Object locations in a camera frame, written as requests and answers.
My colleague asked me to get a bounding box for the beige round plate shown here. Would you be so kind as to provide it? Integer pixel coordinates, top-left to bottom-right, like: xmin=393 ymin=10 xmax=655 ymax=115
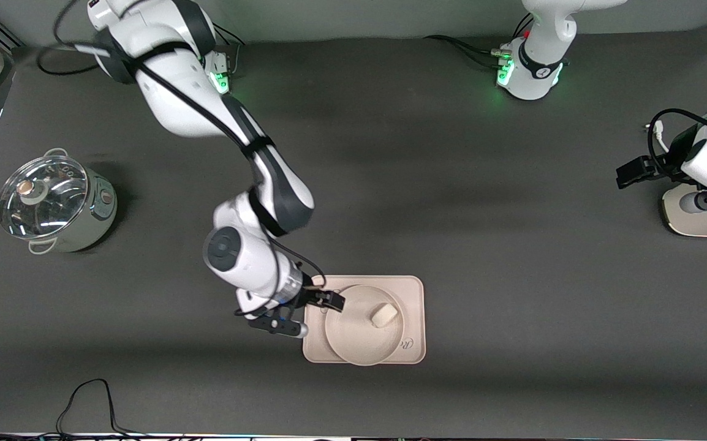
xmin=325 ymin=285 xmax=404 ymax=367

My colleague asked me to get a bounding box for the white steamed bun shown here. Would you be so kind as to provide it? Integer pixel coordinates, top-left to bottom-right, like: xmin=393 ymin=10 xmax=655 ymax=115
xmin=371 ymin=303 xmax=399 ymax=330

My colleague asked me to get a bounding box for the beige rectangular tray rabbit print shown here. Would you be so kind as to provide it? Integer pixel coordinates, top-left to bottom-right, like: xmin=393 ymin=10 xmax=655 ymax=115
xmin=303 ymin=275 xmax=426 ymax=364

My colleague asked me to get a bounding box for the cream toaster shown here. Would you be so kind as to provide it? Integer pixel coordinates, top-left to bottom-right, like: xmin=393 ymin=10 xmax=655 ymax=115
xmin=662 ymin=184 xmax=707 ymax=238

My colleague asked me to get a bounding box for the pale green electric pot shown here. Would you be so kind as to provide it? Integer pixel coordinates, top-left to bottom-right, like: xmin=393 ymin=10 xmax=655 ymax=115
xmin=28 ymin=148 xmax=118 ymax=254

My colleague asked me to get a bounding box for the glass pot lid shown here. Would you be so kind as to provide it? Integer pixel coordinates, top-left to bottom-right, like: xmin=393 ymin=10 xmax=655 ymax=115
xmin=0 ymin=155 xmax=89 ymax=239

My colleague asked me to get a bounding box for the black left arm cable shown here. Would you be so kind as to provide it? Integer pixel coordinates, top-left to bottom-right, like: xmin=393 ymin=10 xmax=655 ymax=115
xmin=648 ymin=108 xmax=707 ymax=169

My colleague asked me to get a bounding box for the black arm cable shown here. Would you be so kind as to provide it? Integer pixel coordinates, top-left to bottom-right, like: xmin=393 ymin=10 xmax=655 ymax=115
xmin=38 ymin=0 xmax=327 ymax=290
xmin=648 ymin=108 xmax=707 ymax=169

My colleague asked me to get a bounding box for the white toaster power cable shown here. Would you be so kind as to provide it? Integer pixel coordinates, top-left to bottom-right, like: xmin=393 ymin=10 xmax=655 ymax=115
xmin=645 ymin=121 xmax=668 ymax=154

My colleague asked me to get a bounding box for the black looped table cable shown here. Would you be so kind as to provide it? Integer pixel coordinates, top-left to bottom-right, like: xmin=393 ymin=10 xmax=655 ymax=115
xmin=56 ymin=379 xmax=146 ymax=438

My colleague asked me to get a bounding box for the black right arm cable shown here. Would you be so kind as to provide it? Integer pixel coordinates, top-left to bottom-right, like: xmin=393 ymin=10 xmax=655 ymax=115
xmin=38 ymin=0 xmax=327 ymax=290

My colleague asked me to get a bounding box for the black left base cable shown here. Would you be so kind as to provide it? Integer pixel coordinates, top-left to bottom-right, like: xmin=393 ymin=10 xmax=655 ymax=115
xmin=424 ymin=35 xmax=509 ymax=69

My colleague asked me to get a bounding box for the black base cable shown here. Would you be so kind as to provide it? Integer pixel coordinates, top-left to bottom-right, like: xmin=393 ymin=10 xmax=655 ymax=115
xmin=210 ymin=21 xmax=250 ymax=77
xmin=424 ymin=35 xmax=509 ymax=69

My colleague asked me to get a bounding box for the black right base cable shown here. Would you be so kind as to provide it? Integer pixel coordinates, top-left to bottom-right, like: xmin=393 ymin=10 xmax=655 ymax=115
xmin=210 ymin=21 xmax=250 ymax=77

